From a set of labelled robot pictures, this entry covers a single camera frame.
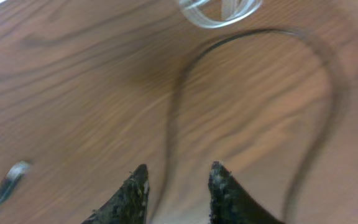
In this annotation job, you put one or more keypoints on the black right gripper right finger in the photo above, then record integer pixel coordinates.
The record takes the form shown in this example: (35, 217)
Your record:
(230, 202)

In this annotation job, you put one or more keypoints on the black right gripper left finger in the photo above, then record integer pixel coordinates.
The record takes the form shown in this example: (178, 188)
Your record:
(128, 205)

